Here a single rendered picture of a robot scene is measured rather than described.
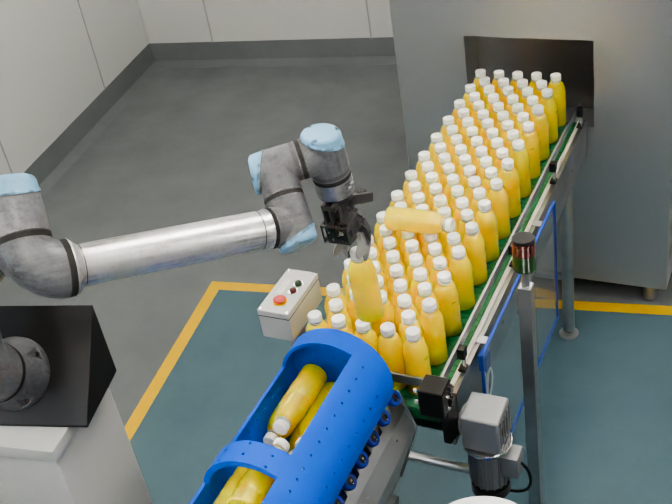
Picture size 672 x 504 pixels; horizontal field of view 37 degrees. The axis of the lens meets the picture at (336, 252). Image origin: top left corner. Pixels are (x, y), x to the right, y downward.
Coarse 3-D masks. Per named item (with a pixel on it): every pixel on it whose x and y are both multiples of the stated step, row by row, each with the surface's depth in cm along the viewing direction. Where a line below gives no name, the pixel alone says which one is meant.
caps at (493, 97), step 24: (480, 72) 384; (480, 144) 343; (432, 168) 334; (432, 192) 322; (456, 192) 318; (480, 192) 315; (384, 240) 302; (408, 240) 300; (432, 240) 301; (456, 240) 297
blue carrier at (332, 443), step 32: (288, 352) 254; (320, 352) 257; (352, 352) 245; (288, 384) 261; (352, 384) 239; (384, 384) 248; (256, 416) 248; (320, 416) 230; (352, 416) 235; (224, 448) 227; (256, 448) 221; (320, 448) 225; (352, 448) 234; (224, 480) 237; (288, 480) 216; (320, 480) 222
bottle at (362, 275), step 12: (360, 264) 244; (372, 264) 246; (348, 276) 248; (360, 276) 245; (372, 276) 246; (360, 288) 247; (372, 288) 248; (360, 300) 249; (372, 300) 249; (360, 312) 252; (372, 312) 251
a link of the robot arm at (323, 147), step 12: (312, 132) 221; (324, 132) 220; (336, 132) 220; (300, 144) 220; (312, 144) 218; (324, 144) 218; (336, 144) 219; (312, 156) 220; (324, 156) 220; (336, 156) 221; (312, 168) 221; (324, 168) 221; (336, 168) 222; (348, 168) 225; (324, 180) 224; (336, 180) 224
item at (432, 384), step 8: (424, 376) 266; (432, 376) 265; (424, 384) 263; (432, 384) 263; (440, 384) 262; (448, 384) 263; (416, 392) 265; (424, 392) 261; (432, 392) 260; (440, 392) 260; (448, 392) 262; (416, 400) 267; (424, 400) 263; (432, 400) 261; (440, 400) 260; (448, 400) 264; (424, 408) 264; (432, 408) 263; (440, 408) 262; (448, 408) 263; (432, 416) 265; (440, 416) 264
